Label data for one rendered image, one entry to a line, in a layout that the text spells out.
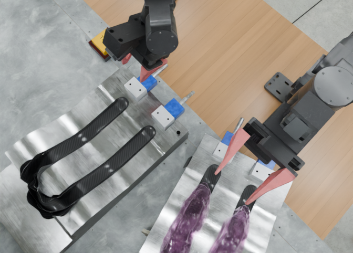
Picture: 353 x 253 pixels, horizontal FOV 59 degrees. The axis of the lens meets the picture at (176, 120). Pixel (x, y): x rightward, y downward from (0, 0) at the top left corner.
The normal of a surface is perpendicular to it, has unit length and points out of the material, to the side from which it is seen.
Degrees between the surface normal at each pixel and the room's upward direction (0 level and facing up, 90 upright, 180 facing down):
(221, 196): 21
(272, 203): 0
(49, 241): 0
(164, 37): 71
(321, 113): 1
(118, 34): 30
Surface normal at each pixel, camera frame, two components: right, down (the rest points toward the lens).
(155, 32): 0.09, 0.82
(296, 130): -0.42, 0.20
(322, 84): -0.01, -0.25
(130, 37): 0.36, -0.56
